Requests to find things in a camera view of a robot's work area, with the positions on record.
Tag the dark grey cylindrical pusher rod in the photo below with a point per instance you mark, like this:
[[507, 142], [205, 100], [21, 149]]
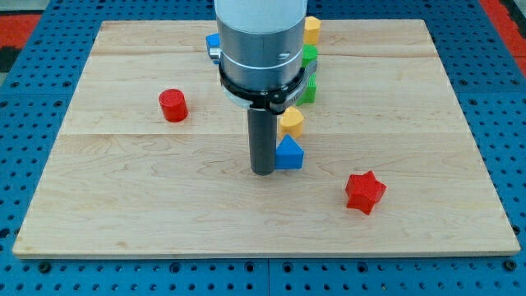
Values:
[[262, 133]]

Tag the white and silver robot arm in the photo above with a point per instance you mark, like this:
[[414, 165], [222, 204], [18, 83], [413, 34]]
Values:
[[260, 66]]

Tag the yellow block at back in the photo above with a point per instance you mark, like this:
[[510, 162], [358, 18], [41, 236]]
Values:
[[312, 28]]

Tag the green ridged block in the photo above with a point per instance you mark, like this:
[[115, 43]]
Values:
[[309, 95]]

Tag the blue triangle block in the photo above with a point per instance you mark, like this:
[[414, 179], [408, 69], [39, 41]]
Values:
[[289, 154]]

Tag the green cylinder block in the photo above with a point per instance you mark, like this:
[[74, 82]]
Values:
[[309, 54]]

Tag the light wooden board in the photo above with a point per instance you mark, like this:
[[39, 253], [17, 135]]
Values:
[[123, 182]]

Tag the black clamp ring mount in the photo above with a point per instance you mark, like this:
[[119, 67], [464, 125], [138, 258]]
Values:
[[275, 101]]

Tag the blue block at back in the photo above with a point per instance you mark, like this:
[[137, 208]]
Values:
[[213, 47]]

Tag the yellow half-round block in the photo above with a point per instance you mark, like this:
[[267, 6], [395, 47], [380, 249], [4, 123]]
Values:
[[291, 123]]

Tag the red star block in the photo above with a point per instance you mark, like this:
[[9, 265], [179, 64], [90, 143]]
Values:
[[364, 191]]

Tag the red cylinder block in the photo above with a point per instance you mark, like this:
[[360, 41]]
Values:
[[173, 105]]

